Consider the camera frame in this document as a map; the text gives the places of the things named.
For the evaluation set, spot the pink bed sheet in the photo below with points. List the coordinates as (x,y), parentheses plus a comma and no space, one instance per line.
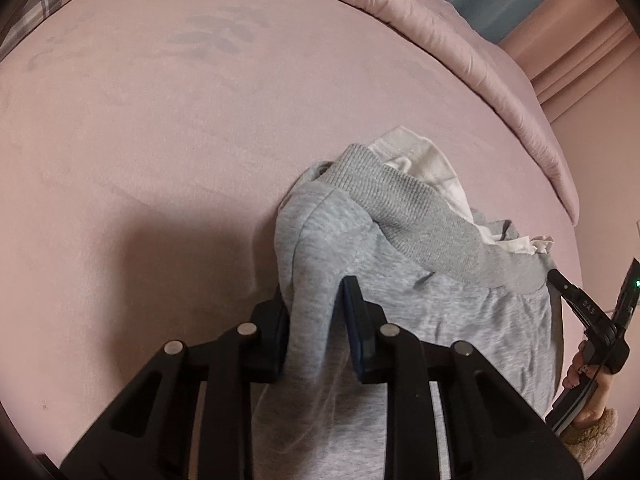
(150,185)

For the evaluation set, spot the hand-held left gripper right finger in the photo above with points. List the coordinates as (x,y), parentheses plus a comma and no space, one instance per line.
(356,330)

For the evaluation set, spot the person's right hand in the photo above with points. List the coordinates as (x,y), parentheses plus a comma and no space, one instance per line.
(597,400)

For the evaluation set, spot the pink curtain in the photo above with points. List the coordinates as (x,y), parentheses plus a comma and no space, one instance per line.
(585,50)

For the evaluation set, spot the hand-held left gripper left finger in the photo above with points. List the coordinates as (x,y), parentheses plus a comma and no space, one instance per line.
(276,340)

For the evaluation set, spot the pink quilted comforter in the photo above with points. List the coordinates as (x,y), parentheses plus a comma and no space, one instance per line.
(450,25)

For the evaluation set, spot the grey sweatshirt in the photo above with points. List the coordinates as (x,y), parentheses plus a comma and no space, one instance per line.
(400,270)

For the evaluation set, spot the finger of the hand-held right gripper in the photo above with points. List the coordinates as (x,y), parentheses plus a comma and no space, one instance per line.
(582,305)

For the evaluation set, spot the person's right forearm fuzzy sleeve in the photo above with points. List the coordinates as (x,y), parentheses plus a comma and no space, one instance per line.
(592,437)

